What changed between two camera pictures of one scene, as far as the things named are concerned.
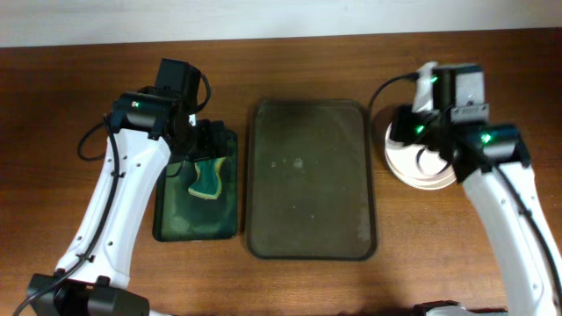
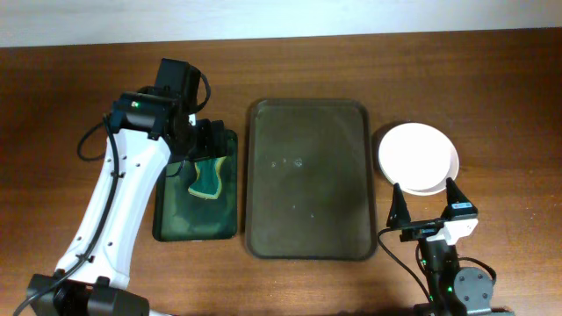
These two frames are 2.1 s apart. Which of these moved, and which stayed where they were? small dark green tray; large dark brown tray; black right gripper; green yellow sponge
Moved: black right gripper
Stayed: green yellow sponge; small dark green tray; large dark brown tray
